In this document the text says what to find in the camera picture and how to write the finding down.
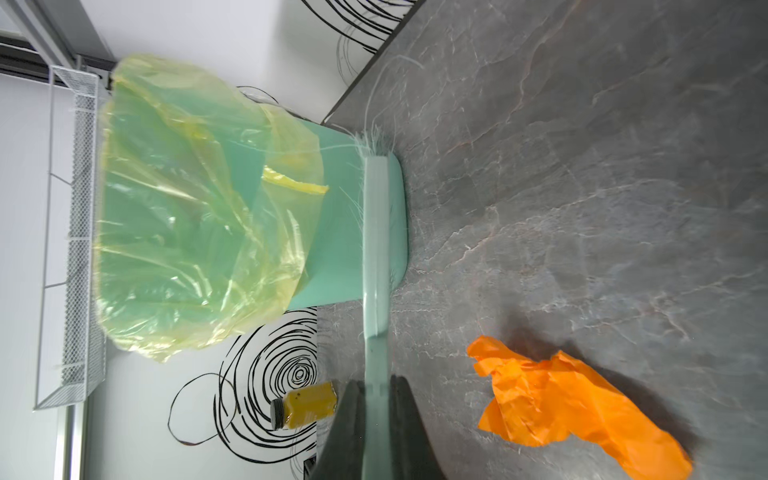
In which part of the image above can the green hand brush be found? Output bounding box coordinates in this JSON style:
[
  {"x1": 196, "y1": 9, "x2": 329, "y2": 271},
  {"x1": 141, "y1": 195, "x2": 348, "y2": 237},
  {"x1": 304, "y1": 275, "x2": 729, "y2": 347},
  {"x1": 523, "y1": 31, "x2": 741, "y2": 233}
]
[{"x1": 354, "y1": 129, "x2": 394, "y2": 479}]

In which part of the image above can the clear acrylic wall shelf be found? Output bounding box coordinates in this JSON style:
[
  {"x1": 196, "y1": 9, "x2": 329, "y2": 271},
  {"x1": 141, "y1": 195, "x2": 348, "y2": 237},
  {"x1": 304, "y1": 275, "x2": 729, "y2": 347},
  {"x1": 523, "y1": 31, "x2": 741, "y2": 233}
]
[{"x1": 34, "y1": 66, "x2": 108, "y2": 411}]

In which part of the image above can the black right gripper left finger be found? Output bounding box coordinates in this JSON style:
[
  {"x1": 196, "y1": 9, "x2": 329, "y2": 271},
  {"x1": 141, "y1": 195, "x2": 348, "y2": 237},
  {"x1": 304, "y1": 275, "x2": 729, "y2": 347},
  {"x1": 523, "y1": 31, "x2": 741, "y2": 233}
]
[{"x1": 309, "y1": 380, "x2": 365, "y2": 480}]

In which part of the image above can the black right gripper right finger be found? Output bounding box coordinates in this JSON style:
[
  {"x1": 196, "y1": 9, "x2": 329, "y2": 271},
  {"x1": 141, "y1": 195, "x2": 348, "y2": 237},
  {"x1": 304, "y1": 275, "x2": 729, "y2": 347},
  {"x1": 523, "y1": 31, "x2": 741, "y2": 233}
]
[{"x1": 389, "y1": 375, "x2": 447, "y2": 480}]

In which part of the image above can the orange scrap front centre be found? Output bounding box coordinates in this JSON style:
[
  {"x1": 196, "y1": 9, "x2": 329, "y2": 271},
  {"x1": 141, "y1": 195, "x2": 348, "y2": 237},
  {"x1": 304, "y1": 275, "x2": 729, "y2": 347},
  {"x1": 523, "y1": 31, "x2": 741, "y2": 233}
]
[{"x1": 467, "y1": 336, "x2": 693, "y2": 479}]

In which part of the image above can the green bin with bag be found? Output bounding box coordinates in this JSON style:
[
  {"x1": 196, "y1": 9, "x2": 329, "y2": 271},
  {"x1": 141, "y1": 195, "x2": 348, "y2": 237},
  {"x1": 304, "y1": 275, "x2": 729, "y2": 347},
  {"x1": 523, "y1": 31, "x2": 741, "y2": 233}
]
[{"x1": 94, "y1": 54, "x2": 408, "y2": 362}]

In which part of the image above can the yellow bottle black cap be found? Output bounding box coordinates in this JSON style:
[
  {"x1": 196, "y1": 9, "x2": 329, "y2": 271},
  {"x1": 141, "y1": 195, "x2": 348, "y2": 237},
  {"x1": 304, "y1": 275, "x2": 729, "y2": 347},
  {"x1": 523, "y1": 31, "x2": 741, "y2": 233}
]
[{"x1": 270, "y1": 382, "x2": 338, "y2": 430}]

